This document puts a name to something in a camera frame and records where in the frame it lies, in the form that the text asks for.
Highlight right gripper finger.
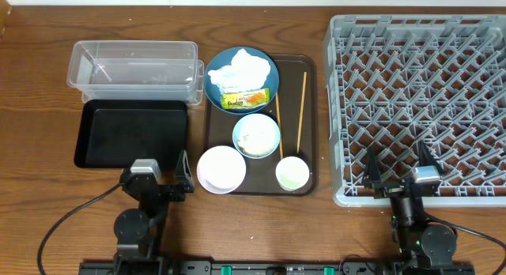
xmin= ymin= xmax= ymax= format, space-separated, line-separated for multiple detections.
xmin=363 ymin=147 xmax=382 ymax=184
xmin=417 ymin=141 xmax=445 ymax=175

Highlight white napkin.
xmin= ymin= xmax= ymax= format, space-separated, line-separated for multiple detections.
xmin=208 ymin=48 xmax=271 ymax=94

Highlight dark blue plate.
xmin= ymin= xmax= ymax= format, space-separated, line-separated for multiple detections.
xmin=203 ymin=47 xmax=280 ymax=115

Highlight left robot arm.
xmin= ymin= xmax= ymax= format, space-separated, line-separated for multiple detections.
xmin=112 ymin=150 xmax=195 ymax=275

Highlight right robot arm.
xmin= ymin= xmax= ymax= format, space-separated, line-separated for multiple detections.
xmin=362 ymin=141 xmax=457 ymax=273

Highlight grey dishwasher rack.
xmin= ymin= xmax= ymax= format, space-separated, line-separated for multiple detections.
xmin=323 ymin=15 xmax=505 ymax=208

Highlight white pink-rimmed bowl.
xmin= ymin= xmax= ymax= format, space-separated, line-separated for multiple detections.
xmin=197 ymin=145 xmax=247 ymax=194

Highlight black rectangular tray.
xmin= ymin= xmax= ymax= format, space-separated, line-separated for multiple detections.
xmin=74 ymin=100 xmax=188 ymax=170

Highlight rice food scraps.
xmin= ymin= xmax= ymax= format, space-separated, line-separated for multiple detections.
xmin=237 ymin=134 xmax=275 ymax=157

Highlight small white green cup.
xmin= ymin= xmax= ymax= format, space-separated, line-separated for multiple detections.
xmin=275 ymin=156 xmax=310 ymax=191

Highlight light blue bowl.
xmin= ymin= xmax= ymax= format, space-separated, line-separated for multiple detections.
xmin=232 ymin=114 xmax=280 ymax=159

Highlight dark brown serving tray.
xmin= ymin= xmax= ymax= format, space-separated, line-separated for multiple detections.
xmin=202 ymin=54 xmax=319 ymax=197

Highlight yellow snack wrapper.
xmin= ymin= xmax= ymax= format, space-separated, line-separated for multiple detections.
xmin=221 ymin=88 xmax=270 ymax=110

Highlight clear plastic bin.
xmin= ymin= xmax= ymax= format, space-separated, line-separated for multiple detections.
xmin=66 ymin=40 xmax=204 ymax=105

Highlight right wooden chopstick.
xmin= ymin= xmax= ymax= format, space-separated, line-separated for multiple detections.
xmin=296 ymin=72 xmax=308 ymax=153

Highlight wooden chopstick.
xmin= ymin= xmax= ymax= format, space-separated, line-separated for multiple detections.
xmin=275 ymin=93 xmax=284 ymax=160
xmin=296 ymin=72 xmax=308 ymax=153

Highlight left wooden chopstick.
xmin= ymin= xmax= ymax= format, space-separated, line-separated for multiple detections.
xmin=275 ymin=93 xmax=284 ymax=160

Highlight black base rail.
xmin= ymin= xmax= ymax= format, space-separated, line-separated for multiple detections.
xmin=77 ymin=260 xmax=475 ymax=275

